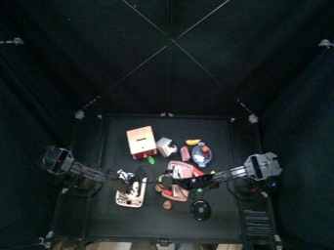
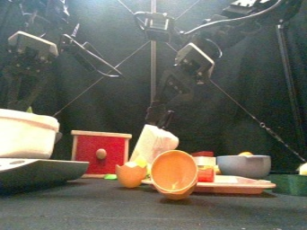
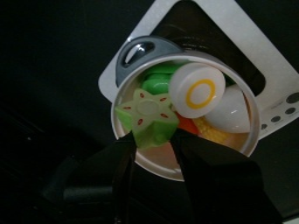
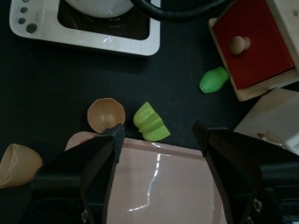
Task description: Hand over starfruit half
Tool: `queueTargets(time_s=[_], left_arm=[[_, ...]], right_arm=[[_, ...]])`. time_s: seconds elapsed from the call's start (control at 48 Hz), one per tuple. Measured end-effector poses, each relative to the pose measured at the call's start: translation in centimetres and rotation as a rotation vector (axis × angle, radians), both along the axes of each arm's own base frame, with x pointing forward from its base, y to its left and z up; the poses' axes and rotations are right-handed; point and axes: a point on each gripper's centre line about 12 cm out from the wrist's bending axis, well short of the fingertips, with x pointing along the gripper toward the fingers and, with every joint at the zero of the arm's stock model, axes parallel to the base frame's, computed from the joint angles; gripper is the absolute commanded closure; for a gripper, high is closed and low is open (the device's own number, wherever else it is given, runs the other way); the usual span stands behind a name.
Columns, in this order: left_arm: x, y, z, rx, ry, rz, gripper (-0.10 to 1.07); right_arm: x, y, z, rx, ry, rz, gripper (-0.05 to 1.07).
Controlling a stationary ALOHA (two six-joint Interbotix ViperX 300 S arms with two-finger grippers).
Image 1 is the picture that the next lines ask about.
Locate black round disc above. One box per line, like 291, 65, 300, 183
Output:
189, 199, 212, 223

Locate pink toy tray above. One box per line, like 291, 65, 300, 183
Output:
165, 160, 205, 180

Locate wooden toy toaster red base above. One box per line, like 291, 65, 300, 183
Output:
125, 125, 159, 161

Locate blue-grey toy bowl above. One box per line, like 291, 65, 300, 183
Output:
191, 142, 213, 168

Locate pink toy block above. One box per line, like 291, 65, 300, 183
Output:
180, 146, 192, 162

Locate small white toy box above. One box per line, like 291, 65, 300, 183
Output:
155, 137, 179, 158

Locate beige toy board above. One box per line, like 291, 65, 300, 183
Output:
114, 177, 148, 209

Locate red pink toy plate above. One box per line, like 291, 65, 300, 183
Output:
160, 185, 192, 203

